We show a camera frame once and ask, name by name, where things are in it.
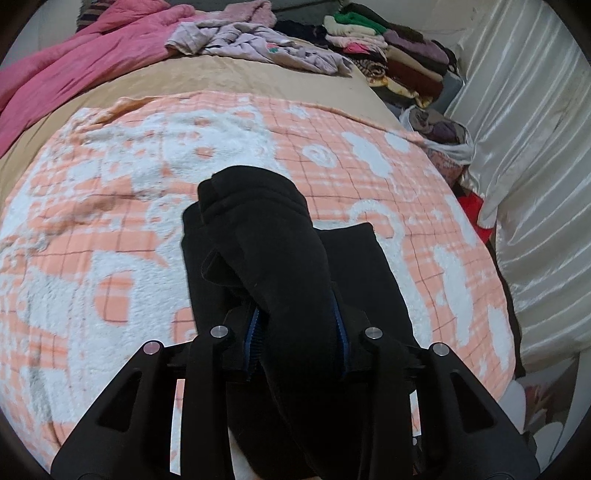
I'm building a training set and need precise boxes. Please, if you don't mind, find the black shirt with orange print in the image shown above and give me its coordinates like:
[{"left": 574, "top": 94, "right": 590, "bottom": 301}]
[{"left": 181, "top": 166, "right": 417, "bottom": 479}]

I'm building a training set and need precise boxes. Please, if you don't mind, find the white bag of clothes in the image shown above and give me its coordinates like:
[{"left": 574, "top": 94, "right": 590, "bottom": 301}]
[{"left": 399, "top": 106, "right": 475, "bottom": 166}]

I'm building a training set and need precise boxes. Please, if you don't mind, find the stack of folded clothes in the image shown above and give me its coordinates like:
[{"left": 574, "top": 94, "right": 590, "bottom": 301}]
[{"left": 276, "top": 1, "right": 465, "bottom": 113}]

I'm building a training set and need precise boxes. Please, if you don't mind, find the peach white patterned blanket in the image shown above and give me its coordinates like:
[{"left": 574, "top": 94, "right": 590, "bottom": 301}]
[{"left": 1, "top": 91, "right": 516, "bottom": 466}]

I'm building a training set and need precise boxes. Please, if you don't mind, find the red cloth item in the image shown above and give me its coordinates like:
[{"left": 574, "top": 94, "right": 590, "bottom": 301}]
[{"left": 457, "top": 192, "right": 495, "bottom": 243}]

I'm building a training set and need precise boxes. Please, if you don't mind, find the white plastic chair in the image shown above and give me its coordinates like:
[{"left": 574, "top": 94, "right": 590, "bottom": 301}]
[{"left": 500, "top": 349, "right": 590, "bottom": 471}]

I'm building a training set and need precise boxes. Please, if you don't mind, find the tan plush bedspread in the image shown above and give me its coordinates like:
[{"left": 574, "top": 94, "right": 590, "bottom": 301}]
[{"left": 1, "top": 56, "right": 402, "bottom": 199}]

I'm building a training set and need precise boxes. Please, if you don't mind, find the lilac crumpled garment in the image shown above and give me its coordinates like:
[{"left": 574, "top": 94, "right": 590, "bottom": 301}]
[{"left": 165, "top": 1, "right": 353, "bottom": 77}]

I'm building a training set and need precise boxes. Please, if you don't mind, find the white satin curtain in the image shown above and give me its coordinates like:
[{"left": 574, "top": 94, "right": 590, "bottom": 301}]
[{"left": 448, "top": 1, "right": 590, "bottom": 369}]

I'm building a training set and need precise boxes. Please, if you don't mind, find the pink quilt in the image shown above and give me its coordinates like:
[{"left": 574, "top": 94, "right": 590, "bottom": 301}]
[{"left": 1, "top": 1, "right": 195, "bottom": 153}]

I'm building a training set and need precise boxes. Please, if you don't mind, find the grey headboard cushion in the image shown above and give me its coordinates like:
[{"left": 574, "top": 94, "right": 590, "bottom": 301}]
[{"left": 271, "top": 0, "right": 348, "bottom": 25}]

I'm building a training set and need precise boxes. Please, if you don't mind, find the striped dark garment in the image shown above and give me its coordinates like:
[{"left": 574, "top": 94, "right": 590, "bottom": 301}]
[{"left": 76, "top": 0, "right": 114, "bottom": 31}]

